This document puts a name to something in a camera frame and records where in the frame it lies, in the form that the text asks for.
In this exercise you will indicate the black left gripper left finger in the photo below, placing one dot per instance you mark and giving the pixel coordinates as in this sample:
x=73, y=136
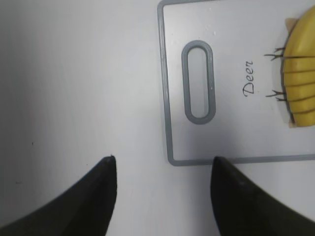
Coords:
x=85, y=209

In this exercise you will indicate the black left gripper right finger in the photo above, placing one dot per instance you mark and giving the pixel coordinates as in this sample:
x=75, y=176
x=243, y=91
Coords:
x=241, y=208

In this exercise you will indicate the yellow partly sliced banana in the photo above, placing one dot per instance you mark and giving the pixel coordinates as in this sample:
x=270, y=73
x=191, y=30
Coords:
x=299, y=70

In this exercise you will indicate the white grey-rimmed cutting board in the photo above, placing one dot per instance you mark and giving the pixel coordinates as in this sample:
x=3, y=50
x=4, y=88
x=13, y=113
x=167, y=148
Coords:
x=219, y=81

